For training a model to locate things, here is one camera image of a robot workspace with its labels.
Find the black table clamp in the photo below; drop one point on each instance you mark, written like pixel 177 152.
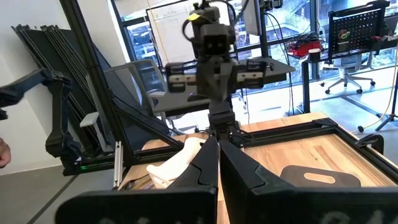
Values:
pixel 377 144

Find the dark grey plastic bin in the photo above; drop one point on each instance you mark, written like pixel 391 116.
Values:
pixel 292 175

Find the yellow tape tag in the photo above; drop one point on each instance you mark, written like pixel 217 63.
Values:
pixel 193 17

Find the black aluminium table frame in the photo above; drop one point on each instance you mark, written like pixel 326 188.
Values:
pixel 325 124

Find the black lit computer mouse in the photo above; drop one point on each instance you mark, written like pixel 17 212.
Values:
pixel 199 97

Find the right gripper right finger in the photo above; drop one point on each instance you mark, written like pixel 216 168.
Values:
pixel 311 208

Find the silver aluminium bar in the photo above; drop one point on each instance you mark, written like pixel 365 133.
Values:
pixel 118 168

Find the white office chair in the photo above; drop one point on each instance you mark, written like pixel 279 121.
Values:
pixel 348 67

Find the black pegboard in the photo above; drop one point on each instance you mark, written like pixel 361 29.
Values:
pixel 363 31

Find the grey computer monitor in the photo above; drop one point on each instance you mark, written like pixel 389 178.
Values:
pixel 252 18

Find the dark grey desk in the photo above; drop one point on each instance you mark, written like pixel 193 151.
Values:
pixel 280 70
pixel 174 105

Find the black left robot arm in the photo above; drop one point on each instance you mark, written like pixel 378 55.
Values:
pixel 220 118

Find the white plastic bin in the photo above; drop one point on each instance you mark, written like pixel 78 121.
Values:
pixel 174 168

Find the black desk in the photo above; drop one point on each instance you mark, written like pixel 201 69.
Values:
pixel 306 87

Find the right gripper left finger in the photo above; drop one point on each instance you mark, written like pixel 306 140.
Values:
pixel 140 208

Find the grey mesh office chair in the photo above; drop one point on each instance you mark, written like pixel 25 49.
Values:
pixel 136 77

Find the person's hand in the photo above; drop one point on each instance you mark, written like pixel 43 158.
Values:
pixel 4 154

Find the stack of black frames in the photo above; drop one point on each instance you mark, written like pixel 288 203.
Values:
pixel 37 56

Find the red tool case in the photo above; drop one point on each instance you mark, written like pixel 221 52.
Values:
pixel 303 49

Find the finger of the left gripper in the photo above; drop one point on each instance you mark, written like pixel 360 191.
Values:
pixel 224 77
pixel 210 77

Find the glass whiteboard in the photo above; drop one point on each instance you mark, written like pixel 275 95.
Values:
pixel 168 31

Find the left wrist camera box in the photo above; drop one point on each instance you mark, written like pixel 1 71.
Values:
pixel 216 46

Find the black tripod stand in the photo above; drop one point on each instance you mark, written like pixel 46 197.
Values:
pixel 395 99

